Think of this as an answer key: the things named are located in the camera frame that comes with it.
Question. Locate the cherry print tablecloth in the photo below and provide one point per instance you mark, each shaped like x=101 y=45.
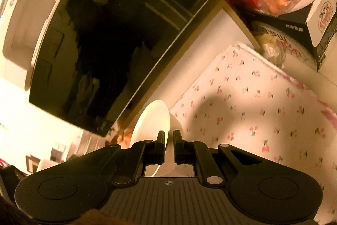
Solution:
x=263 y=114

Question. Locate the black microwave oven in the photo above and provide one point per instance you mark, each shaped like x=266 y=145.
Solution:
x=110 y=43

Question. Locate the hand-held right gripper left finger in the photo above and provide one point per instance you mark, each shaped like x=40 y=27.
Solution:
x=161 y=148

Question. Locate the black and white box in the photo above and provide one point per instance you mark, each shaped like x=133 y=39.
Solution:
x=310 y=30

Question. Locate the white bowl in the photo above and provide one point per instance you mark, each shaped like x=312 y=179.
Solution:
x=151 y=122

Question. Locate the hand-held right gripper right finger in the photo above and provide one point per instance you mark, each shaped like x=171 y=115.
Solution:
x=179 y=148

